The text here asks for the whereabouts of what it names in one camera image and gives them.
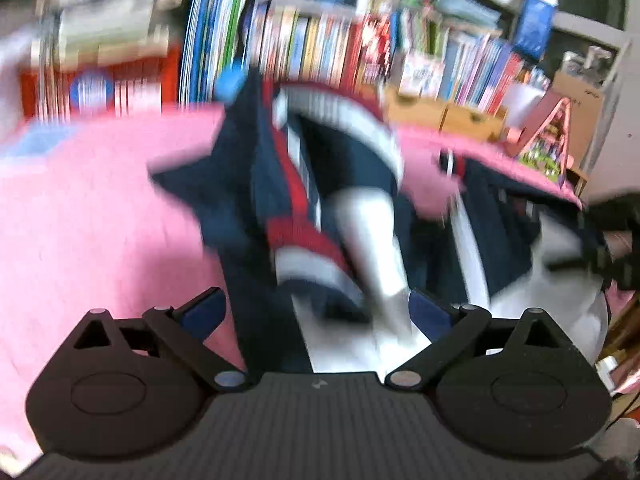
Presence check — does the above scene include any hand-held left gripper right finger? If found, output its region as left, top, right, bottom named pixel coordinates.
left=384, top=288, right=566, bottom=391

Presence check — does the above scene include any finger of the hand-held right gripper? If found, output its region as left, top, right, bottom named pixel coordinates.
left=547, top=210, right=613, bottom=277

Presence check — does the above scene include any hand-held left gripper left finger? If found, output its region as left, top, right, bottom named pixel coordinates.
left=74, top=287, right=251, bottom=394

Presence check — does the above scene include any navy white jacket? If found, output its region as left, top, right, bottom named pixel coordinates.
left=147, top=67, right=611, bottom=376

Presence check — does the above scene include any pink triangular toy house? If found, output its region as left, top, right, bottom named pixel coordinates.
left=505, top=95, right=573, bottom=186

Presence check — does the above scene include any cardboard box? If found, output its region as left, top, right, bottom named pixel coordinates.
left=550, top=70, right=607, bottom=171

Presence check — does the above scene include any wooden drawer organizer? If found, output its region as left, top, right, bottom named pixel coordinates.
left=385, top=85, right=508, bottom=143

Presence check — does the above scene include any blue white carton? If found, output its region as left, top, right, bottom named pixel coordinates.
left=512, top=0, right=559, bottom=61

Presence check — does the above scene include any round blue plush ball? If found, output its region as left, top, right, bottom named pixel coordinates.
left=215, top=65, right=249, bottom=102

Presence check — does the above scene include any red plastic crate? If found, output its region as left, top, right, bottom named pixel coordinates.
left=20, top=45, right=181, bottom=122

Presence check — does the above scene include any row of colourful books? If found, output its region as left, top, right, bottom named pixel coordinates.
left=180, top=0, right=551, bottom=116

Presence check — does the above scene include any stack of papers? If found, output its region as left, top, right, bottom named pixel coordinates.
left=35, top=0, right=186, bottom=67

